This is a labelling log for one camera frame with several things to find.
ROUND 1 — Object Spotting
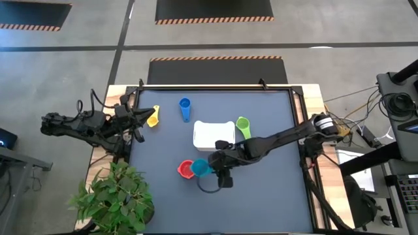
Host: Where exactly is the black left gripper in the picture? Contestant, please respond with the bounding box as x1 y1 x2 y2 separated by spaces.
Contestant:
112 93 156 144

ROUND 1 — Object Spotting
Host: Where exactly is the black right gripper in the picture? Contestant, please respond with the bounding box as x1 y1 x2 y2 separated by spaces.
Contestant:
208 139 251 189

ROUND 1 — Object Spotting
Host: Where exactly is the yellow measuring cup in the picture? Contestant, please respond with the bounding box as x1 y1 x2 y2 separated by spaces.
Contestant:
146 104 161 128

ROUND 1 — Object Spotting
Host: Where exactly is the teal measuring cup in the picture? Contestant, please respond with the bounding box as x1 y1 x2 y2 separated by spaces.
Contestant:
190 158 215 178

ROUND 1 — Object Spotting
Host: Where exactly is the red measuring cup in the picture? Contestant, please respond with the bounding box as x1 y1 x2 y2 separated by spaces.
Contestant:
177 159 196 180

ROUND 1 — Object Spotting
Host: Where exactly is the blue measuring cup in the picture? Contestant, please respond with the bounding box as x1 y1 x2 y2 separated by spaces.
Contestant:
178 97 192 123

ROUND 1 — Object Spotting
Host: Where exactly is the green measuring cup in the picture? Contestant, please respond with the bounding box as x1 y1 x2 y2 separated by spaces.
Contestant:
235 116 252 140

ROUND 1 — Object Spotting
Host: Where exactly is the white plastic basket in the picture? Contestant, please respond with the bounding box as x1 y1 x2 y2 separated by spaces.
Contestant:
193 120 236 152

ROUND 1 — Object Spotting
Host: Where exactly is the black hazard-striped floor mat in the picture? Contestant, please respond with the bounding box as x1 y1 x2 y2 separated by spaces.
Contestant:
0 1 72 32
155 0 275 25
147 55 289 86

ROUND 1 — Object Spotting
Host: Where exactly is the green potted plant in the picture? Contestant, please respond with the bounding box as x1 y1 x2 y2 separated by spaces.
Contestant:
67 161 155 235

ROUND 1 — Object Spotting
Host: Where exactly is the white paper sheet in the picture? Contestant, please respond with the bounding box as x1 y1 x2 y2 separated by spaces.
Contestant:
335 148 376 193

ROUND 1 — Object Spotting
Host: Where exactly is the black electronic device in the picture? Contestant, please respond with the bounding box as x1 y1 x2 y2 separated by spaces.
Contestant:
0 127 19 150

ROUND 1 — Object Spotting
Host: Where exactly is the grey desk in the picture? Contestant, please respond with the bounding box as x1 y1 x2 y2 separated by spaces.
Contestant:
0 146 54 235

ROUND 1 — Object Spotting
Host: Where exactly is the black backpack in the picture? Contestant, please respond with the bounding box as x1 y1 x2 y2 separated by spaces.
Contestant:
342 175 383 230

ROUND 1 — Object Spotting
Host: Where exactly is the black power adapter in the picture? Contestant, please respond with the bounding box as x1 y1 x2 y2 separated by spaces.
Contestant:
355 125 377 148

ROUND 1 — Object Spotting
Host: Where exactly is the black support beam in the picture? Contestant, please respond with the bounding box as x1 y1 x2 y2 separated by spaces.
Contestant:
338 140 403 178

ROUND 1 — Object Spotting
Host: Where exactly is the grey equipment cart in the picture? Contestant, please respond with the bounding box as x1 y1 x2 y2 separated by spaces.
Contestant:
375 58 418 164

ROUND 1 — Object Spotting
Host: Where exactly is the black keyboard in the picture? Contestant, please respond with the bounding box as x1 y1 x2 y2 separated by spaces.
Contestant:
396 174 418 215

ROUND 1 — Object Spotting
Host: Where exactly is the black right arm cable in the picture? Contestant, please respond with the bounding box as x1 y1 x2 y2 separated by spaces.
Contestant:
196 176 226 194

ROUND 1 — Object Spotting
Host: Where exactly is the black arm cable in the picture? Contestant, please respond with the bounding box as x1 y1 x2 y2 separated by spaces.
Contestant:
75 87 115 115
196 176 226 194

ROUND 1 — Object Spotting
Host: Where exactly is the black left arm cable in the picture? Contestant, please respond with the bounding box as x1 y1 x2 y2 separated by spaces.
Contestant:
75 87 115 115

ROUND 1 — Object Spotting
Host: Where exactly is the black table frame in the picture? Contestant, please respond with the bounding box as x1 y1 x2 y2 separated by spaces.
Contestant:
118 78 329 235

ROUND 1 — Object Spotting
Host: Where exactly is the black sleeved cable bundle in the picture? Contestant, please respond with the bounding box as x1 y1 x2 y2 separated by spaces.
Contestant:
298 153 352 232

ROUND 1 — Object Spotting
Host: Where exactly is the thin floor cable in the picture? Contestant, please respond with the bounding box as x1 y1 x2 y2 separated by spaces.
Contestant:
323 85 379 104

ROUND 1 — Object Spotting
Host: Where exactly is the white cable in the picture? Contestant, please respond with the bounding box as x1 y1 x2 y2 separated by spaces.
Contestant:
375 125 394 142

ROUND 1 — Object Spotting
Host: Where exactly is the coiled black cable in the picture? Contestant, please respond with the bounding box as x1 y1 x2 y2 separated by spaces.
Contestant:
379 92 418 118

